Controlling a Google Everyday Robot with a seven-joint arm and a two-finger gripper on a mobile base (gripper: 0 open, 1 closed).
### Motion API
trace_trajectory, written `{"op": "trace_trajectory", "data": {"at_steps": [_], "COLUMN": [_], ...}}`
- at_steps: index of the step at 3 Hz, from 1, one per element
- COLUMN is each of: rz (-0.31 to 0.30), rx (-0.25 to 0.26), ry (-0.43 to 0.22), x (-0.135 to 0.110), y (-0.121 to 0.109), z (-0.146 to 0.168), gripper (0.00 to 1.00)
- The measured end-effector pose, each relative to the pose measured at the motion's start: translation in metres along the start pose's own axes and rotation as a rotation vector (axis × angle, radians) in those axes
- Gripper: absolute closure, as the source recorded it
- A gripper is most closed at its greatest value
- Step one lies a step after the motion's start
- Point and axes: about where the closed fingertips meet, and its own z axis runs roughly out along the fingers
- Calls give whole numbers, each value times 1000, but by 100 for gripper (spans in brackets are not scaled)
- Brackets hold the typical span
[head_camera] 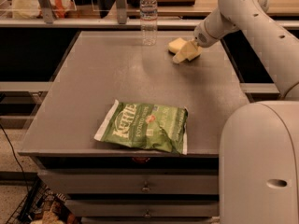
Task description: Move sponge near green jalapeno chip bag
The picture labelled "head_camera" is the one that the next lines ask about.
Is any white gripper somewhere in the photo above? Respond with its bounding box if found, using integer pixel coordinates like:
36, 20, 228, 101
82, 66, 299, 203
173, 21, 219, 63

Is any yellow sponge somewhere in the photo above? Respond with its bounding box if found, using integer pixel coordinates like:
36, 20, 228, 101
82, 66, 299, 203
168, 37, 191, 55

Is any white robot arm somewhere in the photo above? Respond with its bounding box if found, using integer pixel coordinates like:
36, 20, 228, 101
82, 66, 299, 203
194, 0, 299, 224

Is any green Kettle chip bag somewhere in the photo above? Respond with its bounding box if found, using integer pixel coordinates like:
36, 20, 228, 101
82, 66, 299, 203
94, 100, 188, 155

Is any white and orange bag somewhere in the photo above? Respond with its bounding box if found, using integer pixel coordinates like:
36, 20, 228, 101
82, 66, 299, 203
12, 0, 75, 19

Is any clear plastic water bottle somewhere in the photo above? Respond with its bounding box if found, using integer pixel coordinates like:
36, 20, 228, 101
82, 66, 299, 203
139, 0, 158, 46

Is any grey drawer cabinet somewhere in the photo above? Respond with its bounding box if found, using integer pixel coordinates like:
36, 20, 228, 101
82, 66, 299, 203
21, 32, 248, 224

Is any upper drawer metal knob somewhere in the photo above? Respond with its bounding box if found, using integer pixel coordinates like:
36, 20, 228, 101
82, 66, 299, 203
141, 182, 150, 193

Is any drawer metal knob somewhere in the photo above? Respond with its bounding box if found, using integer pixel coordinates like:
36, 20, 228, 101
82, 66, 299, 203
144, 210, 151, 218
141, 182, 150, 193

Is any lower drawer metal knob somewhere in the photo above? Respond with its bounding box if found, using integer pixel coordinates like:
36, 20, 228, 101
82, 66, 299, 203
144, 210, 151, 218

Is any metal shelf rail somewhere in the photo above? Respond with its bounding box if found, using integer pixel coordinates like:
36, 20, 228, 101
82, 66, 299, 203
0, 17, 299, 30

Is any black floor cable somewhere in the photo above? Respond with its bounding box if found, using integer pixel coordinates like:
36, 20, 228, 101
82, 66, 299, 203
0, 123, 31, 194

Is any black wire basket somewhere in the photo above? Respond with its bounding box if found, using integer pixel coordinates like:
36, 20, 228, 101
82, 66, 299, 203
5, 177, 81, 224

